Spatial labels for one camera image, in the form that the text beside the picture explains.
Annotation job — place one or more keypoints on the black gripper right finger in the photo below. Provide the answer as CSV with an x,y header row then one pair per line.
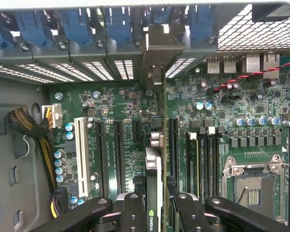
x,y
188,212

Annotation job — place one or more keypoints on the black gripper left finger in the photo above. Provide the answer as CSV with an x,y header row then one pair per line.
x,y
133,212

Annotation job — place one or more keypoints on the long black expansion slot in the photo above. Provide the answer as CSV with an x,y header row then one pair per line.
x,y
102,157
119,157
174,149

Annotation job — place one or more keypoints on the CPU socket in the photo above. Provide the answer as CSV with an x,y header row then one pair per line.
x,y
253,191

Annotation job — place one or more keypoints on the white expansion slot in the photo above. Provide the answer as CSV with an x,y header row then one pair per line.
x,y
82,157

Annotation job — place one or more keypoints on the short black expansion slot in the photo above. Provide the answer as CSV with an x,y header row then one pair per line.
x,y
137,130

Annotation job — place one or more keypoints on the green Dell motherboard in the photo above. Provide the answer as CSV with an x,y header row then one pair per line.
x,y
232,101

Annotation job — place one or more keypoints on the open black PC case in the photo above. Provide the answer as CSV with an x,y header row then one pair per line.
x,y
14,96

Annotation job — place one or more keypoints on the blue card retention clip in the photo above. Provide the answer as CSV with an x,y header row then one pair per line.
x,y
33,29
118,26
0,31
159,15
203,24
77,27

